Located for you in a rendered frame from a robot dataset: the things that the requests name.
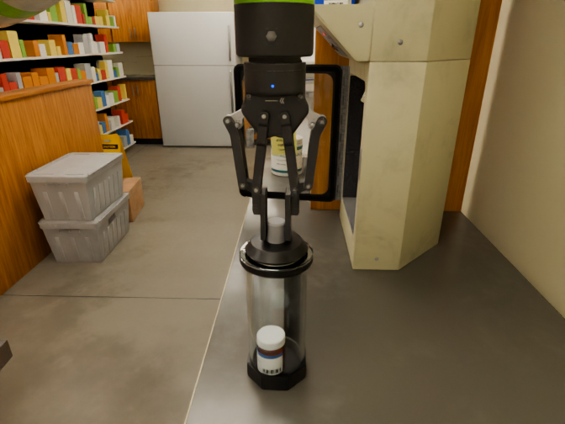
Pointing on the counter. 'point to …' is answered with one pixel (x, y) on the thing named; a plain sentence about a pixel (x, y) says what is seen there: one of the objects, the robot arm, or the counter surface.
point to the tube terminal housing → (408, 127)
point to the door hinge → (343, 130)
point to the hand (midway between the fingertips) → (276, 214)
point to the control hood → (347, 27)
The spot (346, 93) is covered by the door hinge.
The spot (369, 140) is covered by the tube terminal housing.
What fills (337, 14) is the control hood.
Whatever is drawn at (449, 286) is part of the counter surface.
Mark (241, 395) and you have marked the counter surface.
